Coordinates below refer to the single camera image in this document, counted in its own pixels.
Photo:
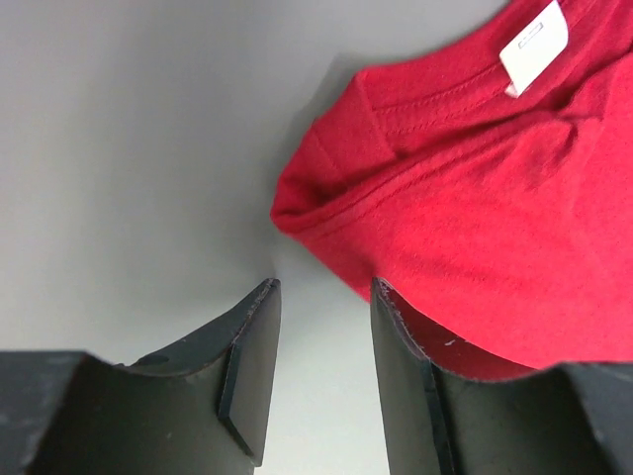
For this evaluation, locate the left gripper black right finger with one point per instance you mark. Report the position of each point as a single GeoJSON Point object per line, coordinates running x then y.
{"type": "Point", "coordinates": [449, 407]}

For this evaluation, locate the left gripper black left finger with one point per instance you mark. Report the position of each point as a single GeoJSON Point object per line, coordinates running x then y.
{"type": "Point", "coordinates": [199, 405]}

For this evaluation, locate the dark red t-shirt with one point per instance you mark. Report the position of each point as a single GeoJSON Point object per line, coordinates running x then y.
{"type": "Point", "coordinates": [490, 184]}

